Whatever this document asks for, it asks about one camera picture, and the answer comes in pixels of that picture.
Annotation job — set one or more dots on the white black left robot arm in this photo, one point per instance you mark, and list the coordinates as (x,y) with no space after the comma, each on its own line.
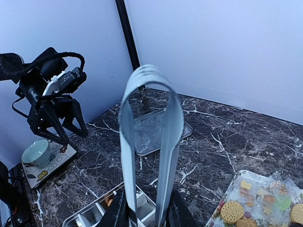
(47,83)

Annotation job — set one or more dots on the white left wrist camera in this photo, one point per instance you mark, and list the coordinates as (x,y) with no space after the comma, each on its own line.
(66,82)

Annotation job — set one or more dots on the left black frame post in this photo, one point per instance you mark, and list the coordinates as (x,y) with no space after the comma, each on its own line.
(128,34)

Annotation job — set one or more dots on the silver metal tongs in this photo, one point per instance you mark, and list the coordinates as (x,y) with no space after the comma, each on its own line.
(173,124)

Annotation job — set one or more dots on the green ceramic cup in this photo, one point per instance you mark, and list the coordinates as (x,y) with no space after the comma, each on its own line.
(37,154)

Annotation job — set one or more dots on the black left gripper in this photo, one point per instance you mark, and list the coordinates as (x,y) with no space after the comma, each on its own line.
(51,115)

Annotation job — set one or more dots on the floral square coaster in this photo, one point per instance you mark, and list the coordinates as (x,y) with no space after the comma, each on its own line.
(59,155)

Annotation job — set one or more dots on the silver divided cookie tin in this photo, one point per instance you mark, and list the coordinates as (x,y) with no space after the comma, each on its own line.
(91,215)

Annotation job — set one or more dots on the silver tin lid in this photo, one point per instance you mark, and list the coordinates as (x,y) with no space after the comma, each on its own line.
(147,132)

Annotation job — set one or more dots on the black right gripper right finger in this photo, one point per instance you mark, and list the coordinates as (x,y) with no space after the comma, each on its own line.
(178,214)

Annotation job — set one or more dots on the tan sandwich biscuit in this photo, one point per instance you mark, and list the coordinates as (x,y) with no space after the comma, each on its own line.
(231,212)

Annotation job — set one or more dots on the floral cookie tray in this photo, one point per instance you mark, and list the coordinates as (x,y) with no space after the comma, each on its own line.
(267,201)

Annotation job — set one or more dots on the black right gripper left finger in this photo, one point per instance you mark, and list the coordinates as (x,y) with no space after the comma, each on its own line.
(115,215)

